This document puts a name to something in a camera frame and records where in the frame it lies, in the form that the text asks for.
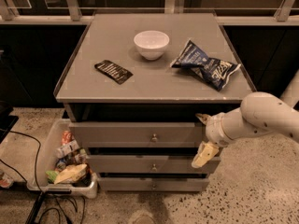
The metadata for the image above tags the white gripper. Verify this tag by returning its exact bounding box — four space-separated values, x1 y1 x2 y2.
192 112 233 168

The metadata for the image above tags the grey top drawer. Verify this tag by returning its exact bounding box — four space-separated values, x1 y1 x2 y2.
69 122 206 147

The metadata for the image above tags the grey drawer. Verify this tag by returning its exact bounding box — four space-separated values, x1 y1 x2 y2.
69 122 206 147
98 177 209 192
87 155 221 174

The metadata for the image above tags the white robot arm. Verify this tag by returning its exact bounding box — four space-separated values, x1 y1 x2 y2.
192 91 299 168

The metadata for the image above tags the grey drawer cabinet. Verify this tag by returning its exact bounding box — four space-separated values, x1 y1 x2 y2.
54 13 254 179

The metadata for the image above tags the grey bottom drawer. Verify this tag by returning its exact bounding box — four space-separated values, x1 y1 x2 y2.
98 177 209 192

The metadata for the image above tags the grey middle drawer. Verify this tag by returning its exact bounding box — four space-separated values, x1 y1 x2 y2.
87 155 221 174

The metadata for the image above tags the blue chip bag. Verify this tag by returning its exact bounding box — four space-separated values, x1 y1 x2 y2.
170 40 241 91

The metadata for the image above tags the white ceramic bowl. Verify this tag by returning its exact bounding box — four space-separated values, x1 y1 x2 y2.
134 30 170 61

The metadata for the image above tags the black snack packet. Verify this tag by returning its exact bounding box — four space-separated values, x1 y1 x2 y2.
94 60 133 85

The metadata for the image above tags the white labelled bottle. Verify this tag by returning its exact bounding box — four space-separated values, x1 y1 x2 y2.
56 140 79 159

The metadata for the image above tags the yellow snack bag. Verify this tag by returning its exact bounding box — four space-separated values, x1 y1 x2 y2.
54 163 87 184

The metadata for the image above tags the orange soda can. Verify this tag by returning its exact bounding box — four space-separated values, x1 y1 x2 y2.
61 131 72 145

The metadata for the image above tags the clear plastic storage bin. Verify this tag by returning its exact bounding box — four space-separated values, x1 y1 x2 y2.
27 119 98 199

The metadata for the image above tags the blue drink can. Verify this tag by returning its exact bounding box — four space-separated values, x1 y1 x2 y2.
56 160 66 172

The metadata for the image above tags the green snack packet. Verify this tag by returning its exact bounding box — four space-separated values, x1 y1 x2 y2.
46 170 59 184

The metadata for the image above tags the black power strip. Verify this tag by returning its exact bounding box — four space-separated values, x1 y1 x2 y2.
25 192 46 224

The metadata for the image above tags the red white object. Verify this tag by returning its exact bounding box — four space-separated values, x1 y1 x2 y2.
0 170 14 189

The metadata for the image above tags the metal window railing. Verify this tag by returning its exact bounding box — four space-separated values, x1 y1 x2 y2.
0 0 299 26

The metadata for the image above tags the black cable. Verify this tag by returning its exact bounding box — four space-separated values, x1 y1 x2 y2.
0 130 86 224

